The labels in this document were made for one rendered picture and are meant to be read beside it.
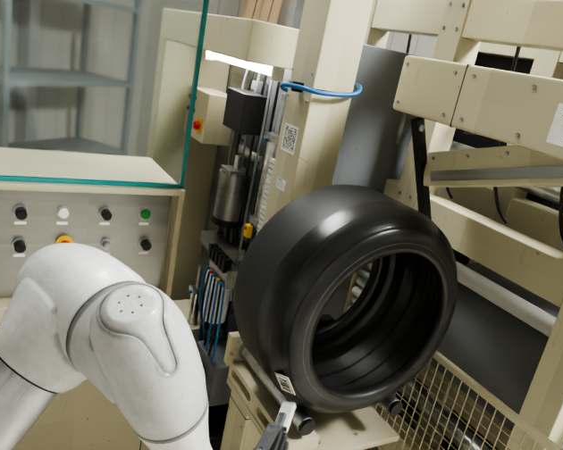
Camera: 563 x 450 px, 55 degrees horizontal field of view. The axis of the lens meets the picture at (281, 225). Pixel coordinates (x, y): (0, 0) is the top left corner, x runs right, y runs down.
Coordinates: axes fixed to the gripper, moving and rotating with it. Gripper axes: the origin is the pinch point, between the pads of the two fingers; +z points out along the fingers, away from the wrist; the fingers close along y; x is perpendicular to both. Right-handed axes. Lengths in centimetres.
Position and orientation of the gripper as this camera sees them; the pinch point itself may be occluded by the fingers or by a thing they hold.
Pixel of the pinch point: (284, 416)
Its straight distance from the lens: 127.0
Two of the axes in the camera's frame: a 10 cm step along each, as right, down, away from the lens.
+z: 3.1, -5.9, 7.5
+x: 9.1, -0.4, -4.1
